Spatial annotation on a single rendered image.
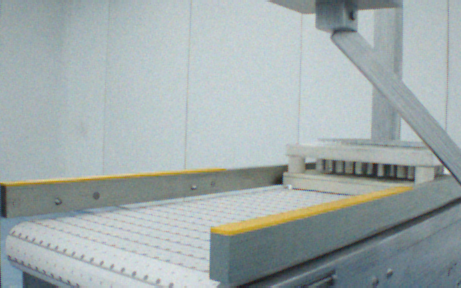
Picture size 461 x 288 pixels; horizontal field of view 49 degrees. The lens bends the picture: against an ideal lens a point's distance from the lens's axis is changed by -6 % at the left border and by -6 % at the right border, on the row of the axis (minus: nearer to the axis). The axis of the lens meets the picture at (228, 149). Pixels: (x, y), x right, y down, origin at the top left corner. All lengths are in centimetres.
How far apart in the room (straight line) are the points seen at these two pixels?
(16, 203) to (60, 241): 8
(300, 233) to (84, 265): 17
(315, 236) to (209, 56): 446
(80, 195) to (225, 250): 28
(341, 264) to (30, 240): 28
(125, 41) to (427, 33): 310
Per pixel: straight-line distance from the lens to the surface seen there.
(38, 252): 49
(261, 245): 36
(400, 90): 51
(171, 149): 510
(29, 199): 55
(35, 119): 622
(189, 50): 501
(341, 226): 46
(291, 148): 86
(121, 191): 62
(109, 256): 43
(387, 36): 139
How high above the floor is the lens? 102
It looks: 3 degrees down
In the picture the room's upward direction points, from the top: 2 degrees clockwise
